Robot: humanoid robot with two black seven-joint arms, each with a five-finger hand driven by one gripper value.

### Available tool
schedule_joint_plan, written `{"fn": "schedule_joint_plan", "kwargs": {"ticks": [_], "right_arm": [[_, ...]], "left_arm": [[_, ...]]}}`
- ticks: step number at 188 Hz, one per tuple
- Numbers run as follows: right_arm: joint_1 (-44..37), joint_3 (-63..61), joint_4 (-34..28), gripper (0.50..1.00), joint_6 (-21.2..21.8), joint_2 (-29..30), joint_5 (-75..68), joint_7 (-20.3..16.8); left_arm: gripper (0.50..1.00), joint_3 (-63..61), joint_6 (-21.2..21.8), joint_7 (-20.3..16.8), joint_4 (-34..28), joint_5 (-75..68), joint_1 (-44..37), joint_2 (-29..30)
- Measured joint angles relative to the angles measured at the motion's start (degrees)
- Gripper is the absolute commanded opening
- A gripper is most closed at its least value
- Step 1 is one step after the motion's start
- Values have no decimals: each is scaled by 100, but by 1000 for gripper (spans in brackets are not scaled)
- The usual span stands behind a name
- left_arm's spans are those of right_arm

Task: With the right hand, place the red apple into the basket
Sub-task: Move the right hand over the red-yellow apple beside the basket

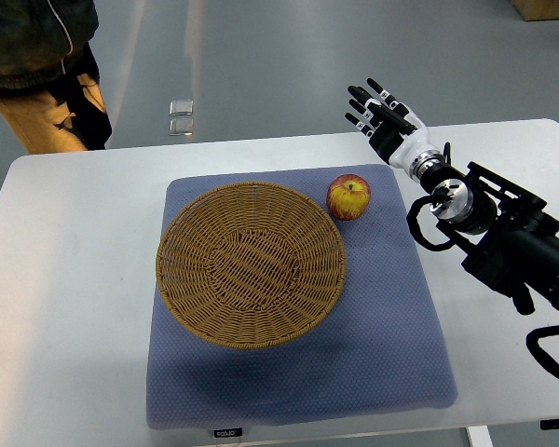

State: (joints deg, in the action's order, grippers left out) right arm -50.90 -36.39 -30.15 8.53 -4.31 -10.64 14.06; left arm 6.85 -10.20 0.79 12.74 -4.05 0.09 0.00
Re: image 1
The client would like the blue grey cushion mat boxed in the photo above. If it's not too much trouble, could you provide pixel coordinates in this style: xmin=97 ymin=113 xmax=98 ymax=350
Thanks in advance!
xmin=146 ymin=164 xmax=457 ymax=430

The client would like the person in dark jacket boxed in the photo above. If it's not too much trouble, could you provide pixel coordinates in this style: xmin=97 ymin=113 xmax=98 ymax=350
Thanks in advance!
xmin=0 ymin=0 xmax=112 ymax=155

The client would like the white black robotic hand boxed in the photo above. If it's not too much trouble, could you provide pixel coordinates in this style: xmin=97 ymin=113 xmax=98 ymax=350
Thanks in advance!
xmin=345 ymin=78 xmax=426 ymax=166

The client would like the woven wicker basket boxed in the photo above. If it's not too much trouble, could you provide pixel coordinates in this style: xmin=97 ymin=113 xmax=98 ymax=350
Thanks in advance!
xmin=156 ymin=181 xmax=347 ymax=349

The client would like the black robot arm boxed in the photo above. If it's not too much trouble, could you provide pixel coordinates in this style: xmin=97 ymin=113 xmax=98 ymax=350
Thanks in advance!
xmin=406 ymin=148 xmax=559 ymax=380

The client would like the metal floor plate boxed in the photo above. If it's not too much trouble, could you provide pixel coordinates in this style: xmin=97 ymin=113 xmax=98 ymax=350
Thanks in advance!
xmin=169 ymin=100 xmax=194 ymax=116
xmin=170 ymin=117 xmax=194 ymax=136

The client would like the upper metal floor plate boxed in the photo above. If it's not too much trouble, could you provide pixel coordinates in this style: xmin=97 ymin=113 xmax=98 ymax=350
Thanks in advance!
xmin=169 ymin=100 xmax=194 ymax=116

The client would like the white table leg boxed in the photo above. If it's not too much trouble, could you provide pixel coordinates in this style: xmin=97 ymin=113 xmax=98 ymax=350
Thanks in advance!
xmin=466 ymin=426 xmax=494 ymax=447

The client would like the red yellow apple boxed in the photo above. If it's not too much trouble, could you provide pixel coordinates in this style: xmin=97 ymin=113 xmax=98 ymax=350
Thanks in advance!
xmin=326 ymin=173 xmax=372 ymax=221

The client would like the lower metal floor plate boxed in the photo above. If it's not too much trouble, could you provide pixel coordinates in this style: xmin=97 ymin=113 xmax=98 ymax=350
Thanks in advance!
xmin=170 ymin=117 xmax=194 ymax=136

